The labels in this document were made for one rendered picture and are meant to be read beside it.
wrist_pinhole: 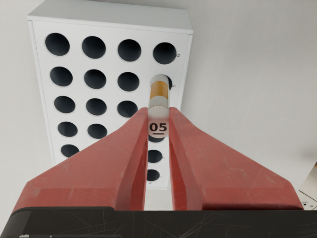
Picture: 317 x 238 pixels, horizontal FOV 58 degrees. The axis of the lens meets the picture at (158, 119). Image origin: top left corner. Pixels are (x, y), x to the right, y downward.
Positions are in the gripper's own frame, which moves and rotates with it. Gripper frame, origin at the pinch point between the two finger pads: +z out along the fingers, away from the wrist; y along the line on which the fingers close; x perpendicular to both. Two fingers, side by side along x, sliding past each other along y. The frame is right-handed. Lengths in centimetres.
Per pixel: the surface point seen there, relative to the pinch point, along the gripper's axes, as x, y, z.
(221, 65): 1.0, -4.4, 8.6
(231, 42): -0.6, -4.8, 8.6
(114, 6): -3.2, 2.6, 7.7
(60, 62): -1.0, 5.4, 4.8
